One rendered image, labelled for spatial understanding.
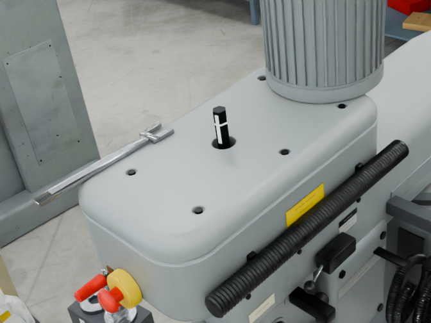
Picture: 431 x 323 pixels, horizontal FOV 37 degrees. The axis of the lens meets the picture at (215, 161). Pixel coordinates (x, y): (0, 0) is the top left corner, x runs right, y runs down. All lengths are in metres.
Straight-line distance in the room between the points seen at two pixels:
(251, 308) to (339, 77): 0.38
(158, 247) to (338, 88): 0.40
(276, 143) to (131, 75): 4.54
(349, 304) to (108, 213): 0.57
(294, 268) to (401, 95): 0.46
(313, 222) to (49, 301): 2.72
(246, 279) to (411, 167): 0.52
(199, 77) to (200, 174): 4.34
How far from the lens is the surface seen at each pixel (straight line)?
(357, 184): 1.02
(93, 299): 1.89
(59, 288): 3.61
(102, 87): 5.38
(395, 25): 5.30
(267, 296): 1.02
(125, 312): 1.78
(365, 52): 1.04
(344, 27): 1.00
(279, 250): 0.91
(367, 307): 1.36
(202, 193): 0.89
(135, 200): 0.90
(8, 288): 3.18
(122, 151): 0.99
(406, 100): 1.31
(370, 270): 1.29
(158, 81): 5.29
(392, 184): 1.25
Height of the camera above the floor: 2.43
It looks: 35 degrees down
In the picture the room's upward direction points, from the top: 9 degrees counter-clockwise
